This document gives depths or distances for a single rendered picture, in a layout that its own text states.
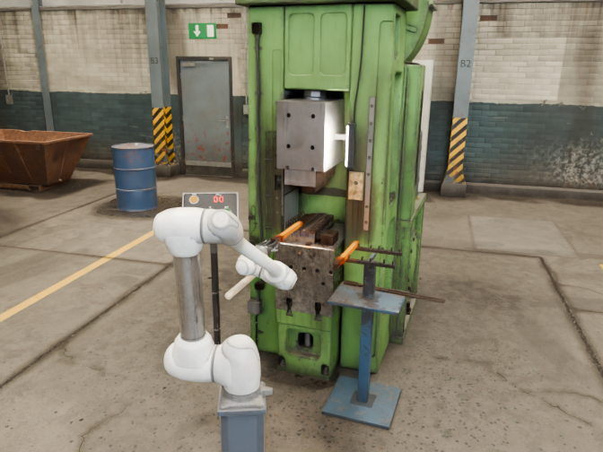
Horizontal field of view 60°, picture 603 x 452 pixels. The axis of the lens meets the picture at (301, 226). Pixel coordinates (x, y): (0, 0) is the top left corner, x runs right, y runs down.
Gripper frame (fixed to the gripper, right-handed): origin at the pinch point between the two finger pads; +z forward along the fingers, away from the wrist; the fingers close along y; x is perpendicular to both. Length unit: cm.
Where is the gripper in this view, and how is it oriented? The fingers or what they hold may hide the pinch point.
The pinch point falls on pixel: (275, 240)
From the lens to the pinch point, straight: 277.7
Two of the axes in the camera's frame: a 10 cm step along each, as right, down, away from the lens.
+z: 3.3, -2.8, 9.0
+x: 0.1, -9.5, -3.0
